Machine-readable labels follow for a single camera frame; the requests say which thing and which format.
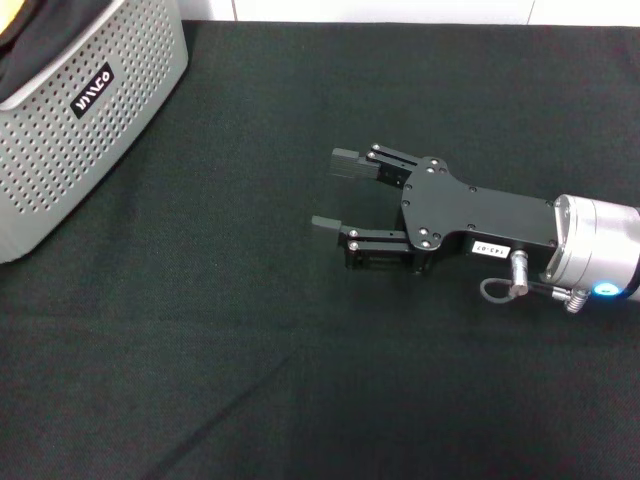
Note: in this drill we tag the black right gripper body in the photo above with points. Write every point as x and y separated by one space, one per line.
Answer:
450 210

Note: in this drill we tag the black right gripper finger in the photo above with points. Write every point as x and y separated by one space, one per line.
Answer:
345 162
375 245

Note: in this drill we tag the yellow and grey towel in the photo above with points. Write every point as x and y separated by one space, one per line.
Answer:
7 15

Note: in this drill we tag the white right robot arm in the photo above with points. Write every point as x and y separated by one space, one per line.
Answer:
600 240

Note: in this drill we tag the black tablecloth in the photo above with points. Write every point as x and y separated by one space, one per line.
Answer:
300 350

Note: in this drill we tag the grey perforated storage box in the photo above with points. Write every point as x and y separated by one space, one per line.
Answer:
65 165

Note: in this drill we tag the black cloth liner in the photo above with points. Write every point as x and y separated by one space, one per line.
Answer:
45 40

